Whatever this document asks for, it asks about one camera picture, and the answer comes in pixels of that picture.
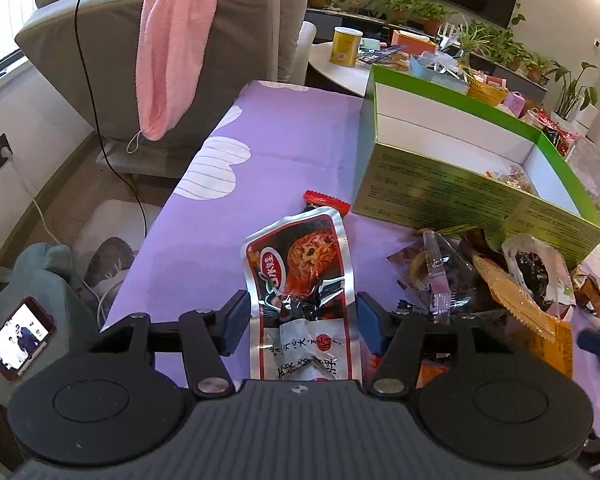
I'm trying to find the spider plant in vase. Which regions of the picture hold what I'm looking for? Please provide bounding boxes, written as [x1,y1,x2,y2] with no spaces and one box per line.
[450,20,501,66]

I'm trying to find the green cardboard box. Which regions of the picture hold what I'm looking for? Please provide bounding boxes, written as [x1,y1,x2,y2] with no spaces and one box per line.
[354,64,600,271]

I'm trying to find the beige grey armchair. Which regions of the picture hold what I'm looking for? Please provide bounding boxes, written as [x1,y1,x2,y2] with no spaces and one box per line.
[14,0,315,181]

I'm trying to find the pink container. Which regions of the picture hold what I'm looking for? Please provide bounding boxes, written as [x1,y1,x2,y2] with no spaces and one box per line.
[502,91,528,118]

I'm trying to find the dark plush slipper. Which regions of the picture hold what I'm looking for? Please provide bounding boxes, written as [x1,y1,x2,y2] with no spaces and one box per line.
[82,237,136,306]

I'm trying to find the yellow woven basket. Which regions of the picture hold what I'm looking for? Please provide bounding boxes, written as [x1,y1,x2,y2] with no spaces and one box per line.
[466,72,510,107]

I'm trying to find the black cable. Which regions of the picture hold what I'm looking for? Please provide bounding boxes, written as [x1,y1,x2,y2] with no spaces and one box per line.
[75,0,148,241]

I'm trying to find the orange box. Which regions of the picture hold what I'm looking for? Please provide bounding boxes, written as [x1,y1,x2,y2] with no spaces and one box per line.
[390,30,438,56]

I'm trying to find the white round table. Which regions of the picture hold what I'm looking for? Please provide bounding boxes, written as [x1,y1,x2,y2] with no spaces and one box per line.
[307,41,376,98]

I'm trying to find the clear packet with black snack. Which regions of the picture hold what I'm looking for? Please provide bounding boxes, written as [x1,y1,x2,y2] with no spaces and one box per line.
[501,232,577,321]

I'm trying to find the blue tray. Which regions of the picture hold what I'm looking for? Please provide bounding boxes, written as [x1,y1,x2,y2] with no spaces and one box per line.
[410,55,471,93]

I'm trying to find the row of potted plants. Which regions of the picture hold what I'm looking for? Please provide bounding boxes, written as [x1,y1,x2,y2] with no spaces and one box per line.
[307,0,551,83]

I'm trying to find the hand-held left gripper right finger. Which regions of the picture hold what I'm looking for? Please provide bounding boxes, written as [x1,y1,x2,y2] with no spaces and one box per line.
[356,291,506,398]

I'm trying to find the dark low cabinet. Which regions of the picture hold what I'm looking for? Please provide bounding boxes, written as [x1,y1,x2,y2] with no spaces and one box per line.
[305,7,548,106]

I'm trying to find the small wrapped snacks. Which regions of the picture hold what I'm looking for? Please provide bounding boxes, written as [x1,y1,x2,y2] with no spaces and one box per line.
[485,165,536,193]

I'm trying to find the purple printed tablecloth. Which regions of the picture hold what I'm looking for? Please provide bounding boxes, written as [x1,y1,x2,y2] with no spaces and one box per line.
[100,80,600,441]

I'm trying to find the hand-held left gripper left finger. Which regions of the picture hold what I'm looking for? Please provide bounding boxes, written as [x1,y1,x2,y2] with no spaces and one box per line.
[99,289,252,397]

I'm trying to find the white cushion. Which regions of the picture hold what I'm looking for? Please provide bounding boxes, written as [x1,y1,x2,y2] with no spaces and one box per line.
[296,21,317,83]

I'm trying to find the pink towel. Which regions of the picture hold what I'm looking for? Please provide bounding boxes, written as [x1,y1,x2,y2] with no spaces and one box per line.
[126,0,227,155]

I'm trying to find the brown snack packet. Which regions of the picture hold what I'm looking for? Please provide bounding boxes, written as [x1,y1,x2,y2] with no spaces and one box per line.
[572,270,600,318]

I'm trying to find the red snack bags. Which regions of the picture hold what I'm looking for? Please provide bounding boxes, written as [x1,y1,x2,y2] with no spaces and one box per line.
[527,107,581,156]

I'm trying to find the clear glass pitcher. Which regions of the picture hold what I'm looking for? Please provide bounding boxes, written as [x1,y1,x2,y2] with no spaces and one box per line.
[567,135,600,211]

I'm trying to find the white charging cable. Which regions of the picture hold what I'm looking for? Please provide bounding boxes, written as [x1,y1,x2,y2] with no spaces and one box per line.
[2,152,126,321]

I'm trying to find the teal plush cushion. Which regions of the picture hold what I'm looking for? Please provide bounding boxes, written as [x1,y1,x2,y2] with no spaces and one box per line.
[0,242,101,401]

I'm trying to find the red silver snack packet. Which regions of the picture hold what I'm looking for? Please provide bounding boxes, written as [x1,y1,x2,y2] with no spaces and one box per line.
[241,209,366,383]

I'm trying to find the small red snack packet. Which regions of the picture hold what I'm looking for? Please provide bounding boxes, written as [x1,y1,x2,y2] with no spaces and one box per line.
[302,190,352,218]

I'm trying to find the tall plant in white pot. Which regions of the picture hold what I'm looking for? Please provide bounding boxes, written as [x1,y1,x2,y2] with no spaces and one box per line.
[547,60,600,128]

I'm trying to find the phone in red case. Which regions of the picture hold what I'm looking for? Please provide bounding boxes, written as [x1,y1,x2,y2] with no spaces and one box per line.
[0,296,57,380]

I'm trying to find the yellow can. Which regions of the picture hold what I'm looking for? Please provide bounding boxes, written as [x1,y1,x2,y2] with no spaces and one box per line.
[329,26,364,67]

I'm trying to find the clear dark snack packet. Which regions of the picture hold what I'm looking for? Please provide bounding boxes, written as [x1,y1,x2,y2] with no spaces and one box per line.
[387,227,506,316]

